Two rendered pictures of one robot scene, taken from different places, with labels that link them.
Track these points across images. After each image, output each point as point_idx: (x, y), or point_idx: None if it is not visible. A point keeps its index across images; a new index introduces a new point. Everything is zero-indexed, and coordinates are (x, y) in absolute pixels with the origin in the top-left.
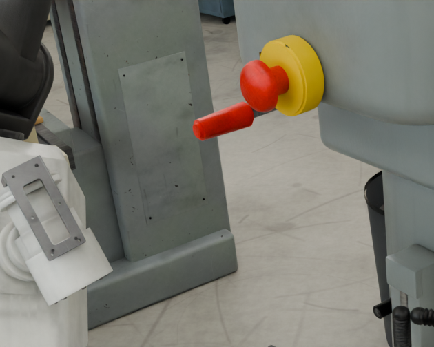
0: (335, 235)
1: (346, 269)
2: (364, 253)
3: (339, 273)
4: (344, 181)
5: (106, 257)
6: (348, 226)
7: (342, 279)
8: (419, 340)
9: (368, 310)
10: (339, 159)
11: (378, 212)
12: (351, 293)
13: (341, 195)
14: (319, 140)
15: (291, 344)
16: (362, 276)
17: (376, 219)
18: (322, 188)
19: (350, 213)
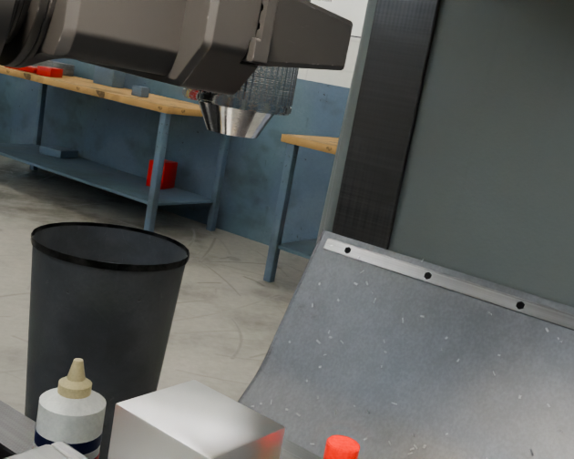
0: None
1: None
2: (18, 346)
3: None
4: (12, 283)
5: None
6: (5, 321)
7: None
8: None
9: (9, 400)
10: (10, 265)
11: (44, 252)
12: None
13: (5, 294)
14: None
15: None
16: (9, 367)
17: (39, 264)
18: None
19: (11, 311)
